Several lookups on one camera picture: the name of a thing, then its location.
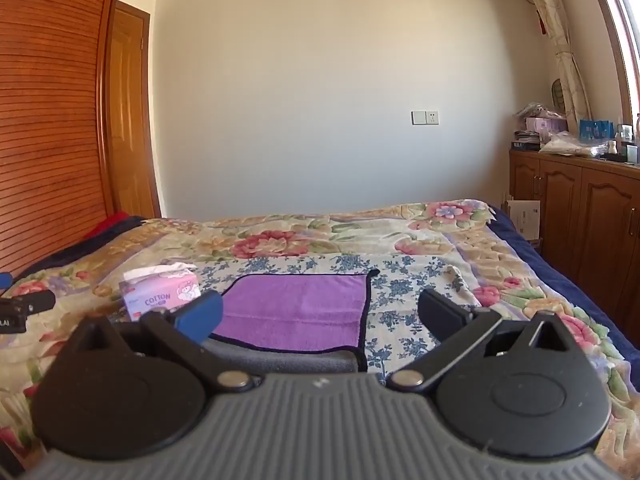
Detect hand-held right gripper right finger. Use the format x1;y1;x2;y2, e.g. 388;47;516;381
386;288;583;394

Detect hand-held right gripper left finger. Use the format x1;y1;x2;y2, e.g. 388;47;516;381
67;289;256;394

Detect purple and grey two-sided towel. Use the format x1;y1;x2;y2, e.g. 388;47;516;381
204;269;381;376

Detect pink tissue pack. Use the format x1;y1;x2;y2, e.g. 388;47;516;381
119;262;202;322

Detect white blue floral cloth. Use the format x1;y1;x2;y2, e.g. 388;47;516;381
107;252;482;382

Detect red cloth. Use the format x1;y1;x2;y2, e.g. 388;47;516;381
82;211;144;241

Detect cardboard box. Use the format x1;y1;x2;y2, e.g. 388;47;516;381
502;199;544;249

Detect colourful floral blanket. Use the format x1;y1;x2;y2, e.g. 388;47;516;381
0;199;640;480

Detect slatted wooden wardrobe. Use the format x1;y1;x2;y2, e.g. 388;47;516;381
0;0;126;282

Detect wooden cabinet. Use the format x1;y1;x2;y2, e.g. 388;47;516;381
507;147;640;347

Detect stack of books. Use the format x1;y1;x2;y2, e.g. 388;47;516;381
510;130;542;152

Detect wooden door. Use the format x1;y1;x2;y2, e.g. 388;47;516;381
106;0;162;221

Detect clear bag with beige cloth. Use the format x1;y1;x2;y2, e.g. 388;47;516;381
537;131;609;157

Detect pink box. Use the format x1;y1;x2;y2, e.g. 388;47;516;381
525;116;569;134

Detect clear bag of small things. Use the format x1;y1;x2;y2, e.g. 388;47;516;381
515;102;566;121

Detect blue printed boxes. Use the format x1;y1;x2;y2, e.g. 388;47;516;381
579;119;615;140

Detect woven hand fan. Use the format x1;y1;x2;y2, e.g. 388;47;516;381
549;78;569;116

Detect beige patterned curtain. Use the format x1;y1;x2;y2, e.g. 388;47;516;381
515;0;594;134

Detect wooden window frame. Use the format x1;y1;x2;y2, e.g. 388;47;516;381
582;0;640;137

